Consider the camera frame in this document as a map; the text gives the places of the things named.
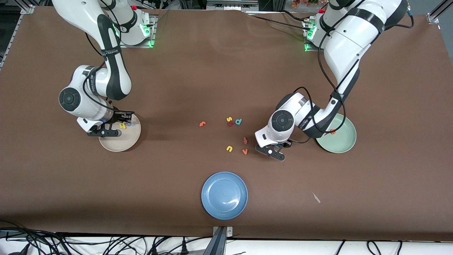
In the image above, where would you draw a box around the orange plant decoration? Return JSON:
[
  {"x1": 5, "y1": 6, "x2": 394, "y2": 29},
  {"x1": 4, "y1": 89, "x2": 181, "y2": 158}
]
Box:
[{"x1": 291, "y1": 0, "x2": 320, "y2": 8}]

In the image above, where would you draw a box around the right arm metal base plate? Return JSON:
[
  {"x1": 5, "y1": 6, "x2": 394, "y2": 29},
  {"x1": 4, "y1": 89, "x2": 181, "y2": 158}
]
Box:
[{"x1": 117, "y1": 14, "x2": 157, "y2": 49}]

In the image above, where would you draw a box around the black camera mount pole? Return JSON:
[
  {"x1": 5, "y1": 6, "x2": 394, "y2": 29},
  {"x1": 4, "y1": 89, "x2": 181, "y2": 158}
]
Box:
[{"x1": 203, "y1": 227, "x2": 227, "y2": 255}]

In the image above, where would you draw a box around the beige round plate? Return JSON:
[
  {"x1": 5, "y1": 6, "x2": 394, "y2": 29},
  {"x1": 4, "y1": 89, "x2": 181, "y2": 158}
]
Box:
[{"x1": 99, "y1": 114, "x2": 142, "y2": 152}]

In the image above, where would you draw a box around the blue round plate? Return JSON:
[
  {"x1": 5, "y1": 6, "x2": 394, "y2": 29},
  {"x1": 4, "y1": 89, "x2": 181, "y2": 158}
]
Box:
[{"x1": 201, "y1": 172, "x2": 248, "y2": 220}]

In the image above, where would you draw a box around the black base cable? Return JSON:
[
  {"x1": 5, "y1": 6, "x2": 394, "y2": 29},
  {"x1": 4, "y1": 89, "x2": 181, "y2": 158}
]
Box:
[
  {"x1": 246, "y1": 13, "x2": 308, "y2": 30},
  {"x1": 280, "y1": 9, "x2": 312, "y2": 22}
]

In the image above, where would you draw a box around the pale green round plate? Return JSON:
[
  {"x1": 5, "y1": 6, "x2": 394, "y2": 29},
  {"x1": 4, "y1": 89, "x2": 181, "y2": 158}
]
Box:
[{"x1": 315, "y1": 113, "x2": 357, "y2": 154}]

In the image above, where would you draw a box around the aluminium frame beam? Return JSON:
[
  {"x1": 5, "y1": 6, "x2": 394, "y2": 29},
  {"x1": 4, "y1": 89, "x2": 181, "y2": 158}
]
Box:
[{"x1": 206, "y1": 0, "x2": 259, "y2": 12}]

